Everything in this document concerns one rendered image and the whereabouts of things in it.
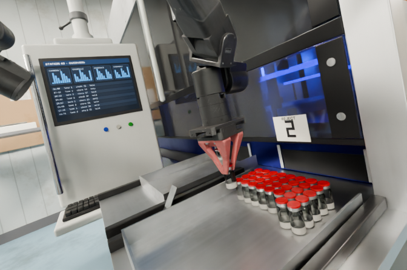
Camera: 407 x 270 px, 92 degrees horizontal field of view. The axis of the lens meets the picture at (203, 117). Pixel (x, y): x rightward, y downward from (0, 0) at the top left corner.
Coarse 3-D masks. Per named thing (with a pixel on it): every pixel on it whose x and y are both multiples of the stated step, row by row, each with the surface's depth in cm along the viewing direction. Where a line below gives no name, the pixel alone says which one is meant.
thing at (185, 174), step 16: (192, 160) 83; (208, 160) 86; (256, 160) 68; (144, 176) 73; (160, 176) 76; (176, 176) 73; (192, 176) 69; (208, 176) 57; (160, 192) 52; (176, 192) 52
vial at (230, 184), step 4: (228, 172) 38; (232, 172) 38; (224, 176) 39; (228, 176) 38; (232, 176) 38; (228, 180) 38; (232, 180) 38; (228, 184) 38; (232, 184) 38; (236, 184) 38; (228, 188) 38; (232, 188) 38
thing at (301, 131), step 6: (300, 114) 42; (276, 120) 48; (282, 120) 46; (294, 120) 44; (300, 120) 43; (306, 120) 41; (276, 126) 48; (282, 126) 47; (288, 126) 45; (294, 126) 44; (300, 126) 43; (306, 126) 42; (276, 132) 48; (282, 132) 47; (294, 132) 44; (300, 132) 43; (306, 132) 42; (282, 138) 47; (288, 138) 46; (294, 138) 45; (300, 138) 43; (306, 138) 42
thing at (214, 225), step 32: (224, 192) 49; (160, 224) 41; (192, 224) 40; (224, 224) 38; (256, 224) 36; (320, 224) 32; (128, 256) 33; (160, 256) 33; (192, 256) 31; (224, 256) 30; (256, 256) 28; (288, 256) 27
